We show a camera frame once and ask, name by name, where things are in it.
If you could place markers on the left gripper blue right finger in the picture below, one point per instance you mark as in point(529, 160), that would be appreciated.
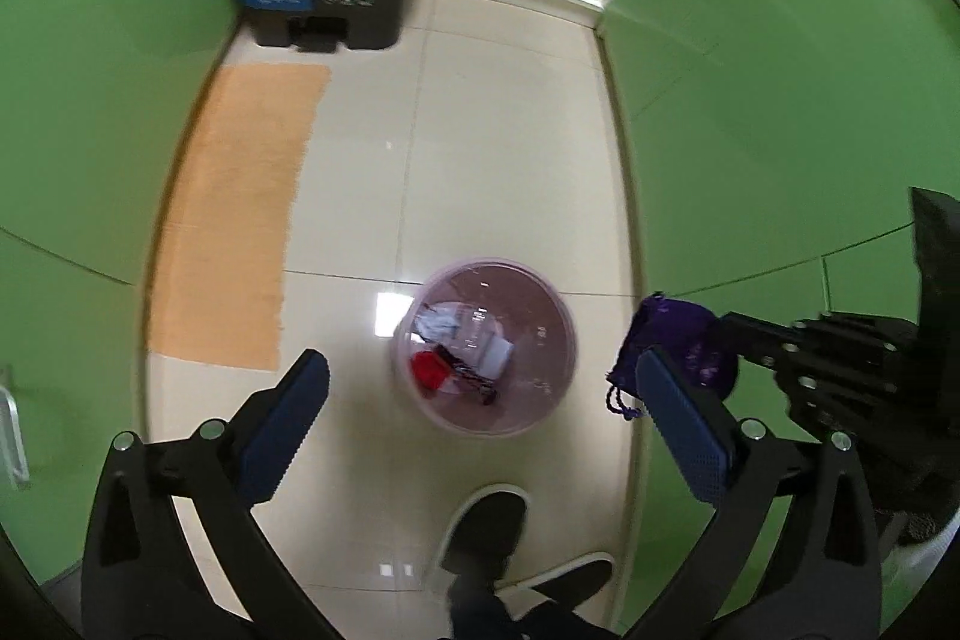
point(692, 422)

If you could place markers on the black shoe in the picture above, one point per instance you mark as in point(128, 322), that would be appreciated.
point(570, 584)
point(481, 537)

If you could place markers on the purple drawstring pouch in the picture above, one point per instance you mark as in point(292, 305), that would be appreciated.
point(688, 334)

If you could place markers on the white paper ball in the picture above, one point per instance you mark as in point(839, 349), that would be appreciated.
point(438, 324)

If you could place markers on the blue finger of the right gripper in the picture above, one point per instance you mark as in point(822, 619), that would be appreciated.
point(764, 343)

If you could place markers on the black shoe right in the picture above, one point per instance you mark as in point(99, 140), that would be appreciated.
point(570, 584)

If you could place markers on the black shoe left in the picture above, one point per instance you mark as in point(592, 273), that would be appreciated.
point(481, 537)

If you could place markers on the black colourful patterned tube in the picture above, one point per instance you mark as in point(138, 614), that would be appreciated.
point(484, 387)

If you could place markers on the pink trash bin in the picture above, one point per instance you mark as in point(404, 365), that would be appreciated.
point(456, 405)

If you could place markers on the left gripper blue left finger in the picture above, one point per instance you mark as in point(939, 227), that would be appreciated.
point(273, 423)

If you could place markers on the red cloth piece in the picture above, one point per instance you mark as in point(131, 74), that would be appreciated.
point(429, 371)

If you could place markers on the white ribbed plastic box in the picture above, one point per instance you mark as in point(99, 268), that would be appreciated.
point(494, 359)

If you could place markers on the orange floor mat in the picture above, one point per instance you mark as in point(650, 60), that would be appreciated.
point(218, 279)

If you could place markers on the clear bottle red label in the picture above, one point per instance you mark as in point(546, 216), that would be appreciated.
point(514, 302)

